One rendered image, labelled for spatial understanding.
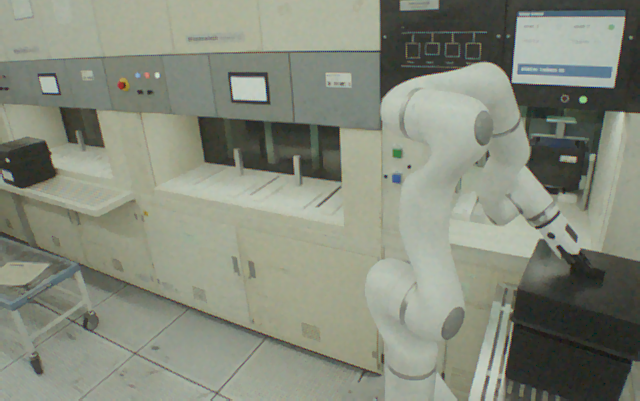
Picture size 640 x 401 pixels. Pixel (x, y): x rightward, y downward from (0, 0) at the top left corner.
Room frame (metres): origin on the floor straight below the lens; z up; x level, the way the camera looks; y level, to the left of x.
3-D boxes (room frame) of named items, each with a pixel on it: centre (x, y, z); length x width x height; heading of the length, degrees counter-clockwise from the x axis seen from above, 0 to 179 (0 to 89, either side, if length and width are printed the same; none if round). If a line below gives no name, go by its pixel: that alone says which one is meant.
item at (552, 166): (1.73, -1.09, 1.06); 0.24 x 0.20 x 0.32; 60
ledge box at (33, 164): (2.58, 1.91, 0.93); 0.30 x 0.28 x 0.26; 57
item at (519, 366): (0.85, -0.67, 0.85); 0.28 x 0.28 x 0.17; 52
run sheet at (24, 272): (1.97, 1.73, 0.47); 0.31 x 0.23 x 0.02; 82
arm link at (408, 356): (0.76, -0.18, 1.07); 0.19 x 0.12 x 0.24; 34
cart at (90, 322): (2.08, 1.88, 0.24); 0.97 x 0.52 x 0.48; 63
